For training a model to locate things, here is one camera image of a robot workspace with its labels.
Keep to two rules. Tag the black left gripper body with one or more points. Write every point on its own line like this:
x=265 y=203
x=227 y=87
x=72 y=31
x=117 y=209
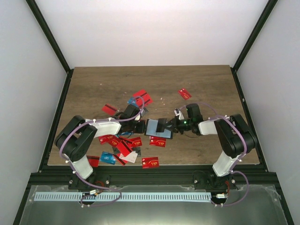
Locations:
x=136 y=129

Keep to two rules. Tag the white card front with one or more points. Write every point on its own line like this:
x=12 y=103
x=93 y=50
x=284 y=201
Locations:
x=131 y=157

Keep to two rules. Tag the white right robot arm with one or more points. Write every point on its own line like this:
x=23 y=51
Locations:
x=234 y=134

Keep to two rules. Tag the red VIP card centre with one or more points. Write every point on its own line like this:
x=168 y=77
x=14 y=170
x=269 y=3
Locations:
x=157 y=141

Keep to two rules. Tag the red card front left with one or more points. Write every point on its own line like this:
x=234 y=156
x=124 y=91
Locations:
x=93 y=160

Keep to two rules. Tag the black frame post right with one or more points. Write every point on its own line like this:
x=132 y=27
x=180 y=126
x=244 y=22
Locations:
x=254 y=33

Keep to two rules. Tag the black frame post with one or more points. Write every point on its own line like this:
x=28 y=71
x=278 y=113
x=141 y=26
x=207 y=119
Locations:
x=254 y=33
x=48 y=34

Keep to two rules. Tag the black front frame rail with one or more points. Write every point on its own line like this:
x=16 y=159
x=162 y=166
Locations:
x=197 y=176

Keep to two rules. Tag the light blue slotted cable duct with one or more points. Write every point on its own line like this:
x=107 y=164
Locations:
x=124 y=197

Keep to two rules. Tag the blue card under red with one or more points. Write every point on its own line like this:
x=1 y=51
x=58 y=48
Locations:
x=133 y=101

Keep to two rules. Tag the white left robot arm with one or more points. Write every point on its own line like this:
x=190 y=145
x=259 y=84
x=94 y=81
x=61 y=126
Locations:
x=76 y=137

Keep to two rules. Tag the red striped card left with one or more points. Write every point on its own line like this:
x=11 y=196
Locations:
x=110 y=110

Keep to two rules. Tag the blue card front left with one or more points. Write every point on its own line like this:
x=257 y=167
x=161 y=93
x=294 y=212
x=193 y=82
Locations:
x=108 y=158

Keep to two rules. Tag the black frame post left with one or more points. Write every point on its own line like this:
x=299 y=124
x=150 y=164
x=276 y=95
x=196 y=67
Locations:
x=48 y=34

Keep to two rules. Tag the red striped card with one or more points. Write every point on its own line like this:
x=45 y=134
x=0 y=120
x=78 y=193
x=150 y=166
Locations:
x=144 y=98
x=110 y=110
x=140 y=94

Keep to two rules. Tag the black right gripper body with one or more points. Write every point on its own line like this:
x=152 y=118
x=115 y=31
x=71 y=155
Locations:
x=181 y=126

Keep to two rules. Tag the red striped card top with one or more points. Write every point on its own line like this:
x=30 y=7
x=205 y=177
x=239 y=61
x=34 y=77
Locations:
x=140 y=94

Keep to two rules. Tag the red VIP card front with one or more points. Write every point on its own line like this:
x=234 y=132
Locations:
x=150 y=162

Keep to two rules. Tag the black card holder wallet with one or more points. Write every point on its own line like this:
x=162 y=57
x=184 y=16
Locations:
x=150 y=130

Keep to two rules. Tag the black card carried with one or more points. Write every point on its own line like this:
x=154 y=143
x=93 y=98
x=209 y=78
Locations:
x=161 y=125

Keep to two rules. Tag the lone red VIP card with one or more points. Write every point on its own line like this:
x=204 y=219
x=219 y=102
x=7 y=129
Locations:
x=184 y=94

